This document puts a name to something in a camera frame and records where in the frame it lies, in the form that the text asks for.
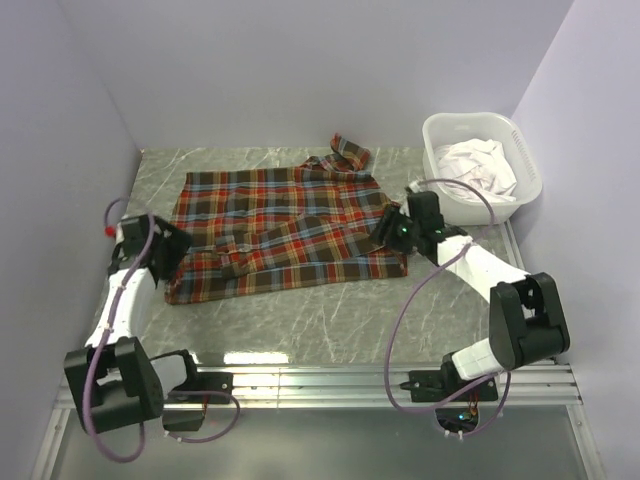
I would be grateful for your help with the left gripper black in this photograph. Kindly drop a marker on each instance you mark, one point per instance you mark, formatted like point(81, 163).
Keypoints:
point(178, 243)

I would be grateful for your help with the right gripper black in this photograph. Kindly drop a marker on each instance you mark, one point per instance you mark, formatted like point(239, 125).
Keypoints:
point(391, 217)

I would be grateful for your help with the plaid long sleeve shirt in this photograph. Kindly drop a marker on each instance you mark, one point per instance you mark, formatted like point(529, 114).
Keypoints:
point(266, 230)

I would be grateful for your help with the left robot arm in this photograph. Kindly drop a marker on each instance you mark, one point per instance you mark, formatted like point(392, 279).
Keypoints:
point(113, 382)

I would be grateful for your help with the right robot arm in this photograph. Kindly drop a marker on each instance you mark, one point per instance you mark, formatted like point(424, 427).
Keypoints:
point(526, 318)

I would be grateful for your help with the white shirt in basket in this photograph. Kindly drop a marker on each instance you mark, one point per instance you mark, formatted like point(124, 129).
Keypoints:
point(482, 164)

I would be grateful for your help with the white plastic basket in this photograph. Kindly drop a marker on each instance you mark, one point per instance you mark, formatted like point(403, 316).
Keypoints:
point(459, 205)

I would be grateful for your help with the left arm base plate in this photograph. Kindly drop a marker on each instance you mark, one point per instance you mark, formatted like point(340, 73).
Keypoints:
point(208, 387)

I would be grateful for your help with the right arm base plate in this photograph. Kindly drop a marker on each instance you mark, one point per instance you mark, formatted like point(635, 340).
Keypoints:
point(431, 386)

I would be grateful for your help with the black box under rail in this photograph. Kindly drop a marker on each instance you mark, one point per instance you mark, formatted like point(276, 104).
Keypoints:
point(185, 420)

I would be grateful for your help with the aluminium rail frame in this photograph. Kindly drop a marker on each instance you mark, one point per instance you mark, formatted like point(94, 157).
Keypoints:
point(316, 381)

